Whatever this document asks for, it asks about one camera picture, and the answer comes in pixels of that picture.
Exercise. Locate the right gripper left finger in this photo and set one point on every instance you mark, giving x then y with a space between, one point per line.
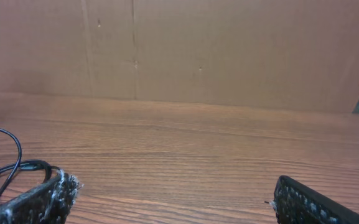
48 203

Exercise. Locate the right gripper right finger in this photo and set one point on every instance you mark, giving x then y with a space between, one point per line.
296 203

